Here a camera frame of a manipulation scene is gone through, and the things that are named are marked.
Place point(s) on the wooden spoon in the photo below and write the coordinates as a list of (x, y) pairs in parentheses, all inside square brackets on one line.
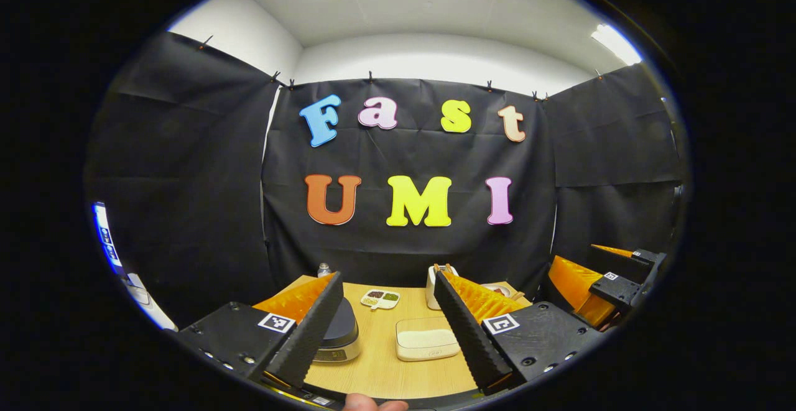
[(517, 296)]

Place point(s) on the small plate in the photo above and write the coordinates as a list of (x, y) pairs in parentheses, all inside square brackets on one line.
[(497, 290)]

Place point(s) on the black backdrop cloth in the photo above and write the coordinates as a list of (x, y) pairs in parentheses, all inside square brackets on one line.
[(186, 181)]

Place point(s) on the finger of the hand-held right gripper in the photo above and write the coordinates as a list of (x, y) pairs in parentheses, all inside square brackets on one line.
[(647, 260), (615, 290)]

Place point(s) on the white divided bean dish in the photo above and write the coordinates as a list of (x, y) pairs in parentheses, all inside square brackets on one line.
[(380, 300)]

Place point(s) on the white toaster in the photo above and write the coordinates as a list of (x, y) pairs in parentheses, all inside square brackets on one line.
[(431, 293)]

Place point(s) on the clear rice container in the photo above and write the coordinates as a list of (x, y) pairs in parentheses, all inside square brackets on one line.
[(426, 339)]

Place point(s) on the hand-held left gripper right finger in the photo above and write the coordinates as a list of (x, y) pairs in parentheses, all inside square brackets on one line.
[(466, 330)]

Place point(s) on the clear water bottle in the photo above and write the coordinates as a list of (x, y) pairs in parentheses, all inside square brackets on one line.
[(324, 270)]

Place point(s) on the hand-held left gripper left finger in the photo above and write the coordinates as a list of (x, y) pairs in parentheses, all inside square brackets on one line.
[(314, 330)]

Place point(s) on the ceiling light panel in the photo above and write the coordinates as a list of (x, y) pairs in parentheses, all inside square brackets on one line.
[(615, 44)]

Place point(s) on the dark grey rice cooker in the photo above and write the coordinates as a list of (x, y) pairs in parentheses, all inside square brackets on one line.
[(342, 330)]

